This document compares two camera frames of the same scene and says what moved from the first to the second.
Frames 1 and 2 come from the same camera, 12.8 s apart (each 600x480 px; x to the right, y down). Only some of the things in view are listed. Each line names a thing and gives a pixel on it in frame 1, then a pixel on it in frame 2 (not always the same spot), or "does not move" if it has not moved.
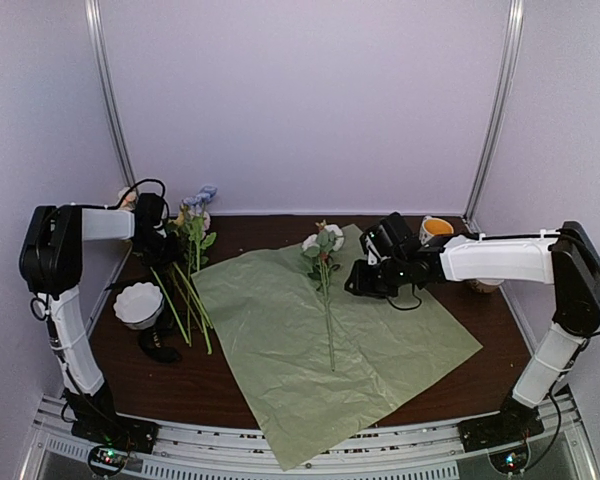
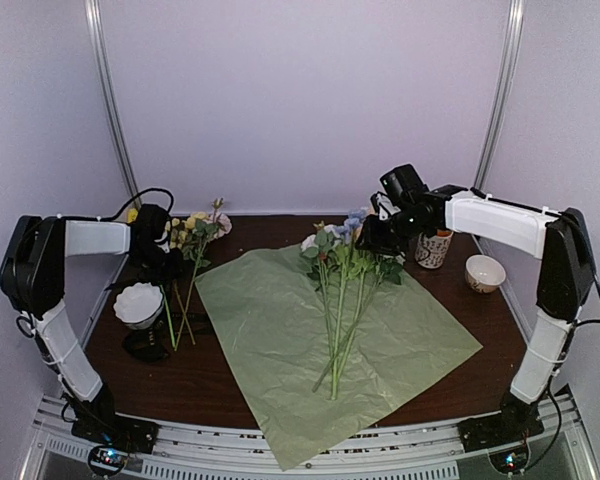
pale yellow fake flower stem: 177,218 to 190,236
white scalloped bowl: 139,306 does not move
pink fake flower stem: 130,201 to 218,226
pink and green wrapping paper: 321,361 does not move
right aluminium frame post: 514,33 does not move
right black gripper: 362,285 to 373,241
